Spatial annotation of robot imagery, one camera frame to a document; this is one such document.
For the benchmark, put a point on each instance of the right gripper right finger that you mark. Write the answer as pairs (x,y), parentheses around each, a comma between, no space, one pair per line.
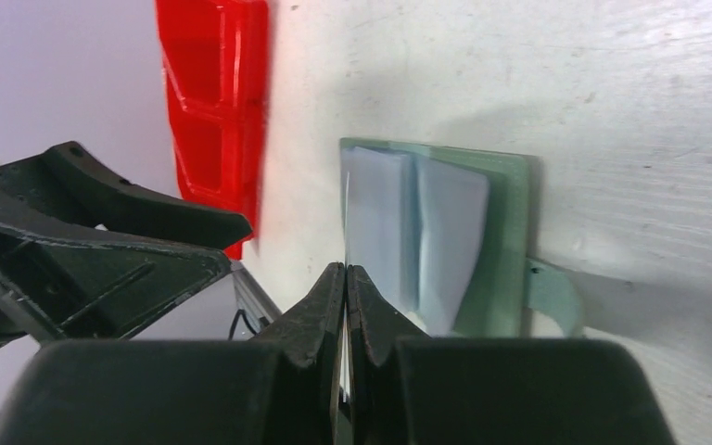
(377,406)

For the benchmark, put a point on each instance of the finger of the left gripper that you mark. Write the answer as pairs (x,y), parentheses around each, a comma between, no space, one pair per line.
(61,280)
(66,182)

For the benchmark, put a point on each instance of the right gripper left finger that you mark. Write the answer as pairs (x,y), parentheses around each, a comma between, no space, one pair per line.
(303,405)

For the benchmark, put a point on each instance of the green card holder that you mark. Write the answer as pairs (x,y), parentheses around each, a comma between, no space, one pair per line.
(443,233)

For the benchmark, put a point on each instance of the white VIP card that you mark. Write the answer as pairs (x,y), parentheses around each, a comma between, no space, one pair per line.
(346,367)

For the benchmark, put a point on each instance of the red plastic bin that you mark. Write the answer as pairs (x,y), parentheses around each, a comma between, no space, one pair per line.
(216,62)

